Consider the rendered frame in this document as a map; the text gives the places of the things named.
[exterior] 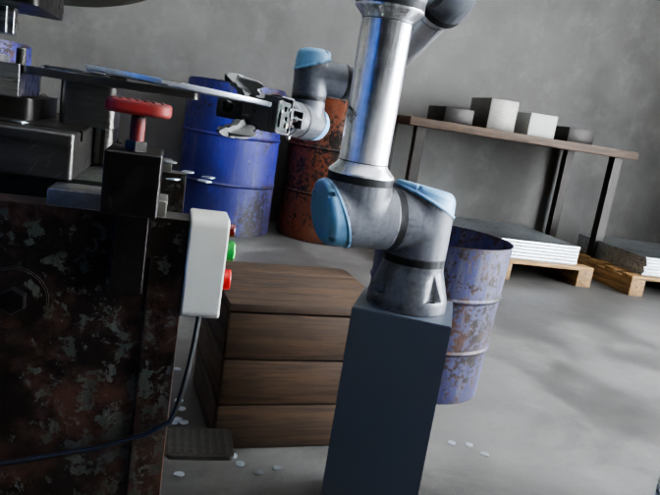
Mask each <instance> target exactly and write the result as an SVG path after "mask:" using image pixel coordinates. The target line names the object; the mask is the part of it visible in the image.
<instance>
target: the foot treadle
mask: <svg viewBox="0 0 660 495"><path fill-rule="evenodd" d="M234 454H235V453H234V446H233V439H232V433H231V431H230V430H229V429H221V428H188V427H170V428H168V429H167V434H166V443H165V452H164V456H165V457H166V458H167V459H169V460H186V461H231V460H232V459H233V458H234Z"/></svg>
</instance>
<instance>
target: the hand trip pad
mask: <svg viewBox="0 0 660 495"><path fill-rule="evenodd" d="M105 109H106V110H108V111H112V112H118V113H125V114H132V117H131V127H130V138H129V140H134V141H144V132H145V121H146V118H145V117H151V118H158V119H170V118H171V116H172V110H173V109H172V106H171V105H168V104H165V103H157V102H155V101H154V102H149V100H144V101H142V100H141V99H133V98H126V97H123V96H122V97H117V95H110V96H107V97H106V98H105Z"/></svg>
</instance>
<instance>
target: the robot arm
mask: <svg viewBox="0 0 660 495"><path fill-rule="evenodd" d="M476 1H477V0H356V6H357V8H358V10H359V11H360V13H361V15H362V20H361V26H360V32H359V38H358V44H357V55H356V60H355V65H354V66H349V65H345V64H340V63H335V62H331V60H332V59H331V53H330V52H329V51H327V50H324V49H320V48H313V47H304V48H301V49H300V50H299V51H298V54H297V58H296V64H295V67H294V70H295V73H294V82H293V90H292V98H290V97H286V96H283V95H277V94H271V95H268V94H265V95H264V94H263V93H262V92H260V89H261V88H263V87H264V85H263V83H262V82H259V81H256V80H254V79H251V78H247V77H245V76H243V75H240V74H237V73H226V74H225V82H229V83H230V85H231V86H233V87H235V88H236V90H237V93H238V94H239V95H243V96H248V97H253V98H257V99H261V100H266V101H270V102H272V106H271V107H267V106H261V105H256V104H251V103H246V102H242V101H237V100H232V99H227V98H222V97H218V101H217V107H216V116H218V117H223V118H228V119H233V120H234V121H233V122H232V123H231V124H230V125H227V124H225V125H224V126H223V127H222V126H218V128H217V131H216V132H217V133H218V134H219V135H220V136H222V137H227V138H239V139H247V138H252V137H255V136H256V133H255V132H256V131H257V130H260V131H264V132H269V133H274V134H278V135H281V136H285V137H286V139H290V138H299V139H302V140H319V139H321V138H323V137H324V136H325V135H326V134H327V133H328V130H329V127H330V120H329V117H328V115H327V113H326V112H325V111H324V108H325V101H326V96H327V97H333V98H339V99H345V100H349V102H348V108H347V114H346V120H345V127H344V132H343V138H342V144H341V150H340V156H339V159H338V160H337V161H336V162H335V163H333V164H332V165H331V166H329V169H328V175H327V178H322V179H319V180H318V181H317V182H316V183H315V185H314V188H313V190H312V195H311V218H312V224H313V227H314V230H315V233H316V235H317V237H318V238H319V240H320V241H321V242H322V243H324V244H325V245H328V246H335V247H342V248H371V249H384V252H383V258H382V261H381V263H380V265H379V267H378V269H377V271H376V273H375V275H374V277H373V278H372V280H371V282H370V284H369V286H368V290H367V296H366V299H367V300H368V301H369V302H370V303H372V304H373V305H375V306H377V307H379V308H382V309H385V310H388V311H391V312H395V313H399V314H402V315H408V316H415V317H437V316H441V315H443V314H444V313H445V309H446V304H447V298H446V290H445V282H444V274H443V271H444V265H445V260H446V255H447V250H448V245H449V241H450V235H451V230H452V225H453V220H455V216H454V214H455V207H456V200H455V198H454V196H453V195H452V194H450V193H449V192H443V191H440V190H437V189H434V188H431V187H427V186H424V185H420V184H417V183H413V182H409V181H406V180H402V179H398V180H397V181H396V183H395V184H394V187H393V182H394V177H393V176H392V174H391V173H390V171H389V170H388V167H387V166H388V161H389V155H390V150H391V144H392V139H393V133H394V129H395V123H396V118H397V112H398V107H399V101H400V96H401V91H402V85H403V80H404V74H405V69H406V67H407V66H408V65H409V64H410V63H411V62H412V61H413V60H414V59H415V58H416V57H417V56H418V55H419V54H420V53H421V52H422V51H423V50H424V49H425V48H426V47H427V46H428V45H429V44H430V43H431V42H432V41H433V40H434V39H436V38H437V37H438V36H439V35H440V34H441V33H442V32H443V31H444V30H445V29H451V28H455V27H456V26H457V25H458V24H459V23H460V22H461V21H462V20H464V19H465V18H466V17H467V15H468V14H469V13H470V11H471V10H472V8H473V6H474V5H475V3H476Z"/></svg>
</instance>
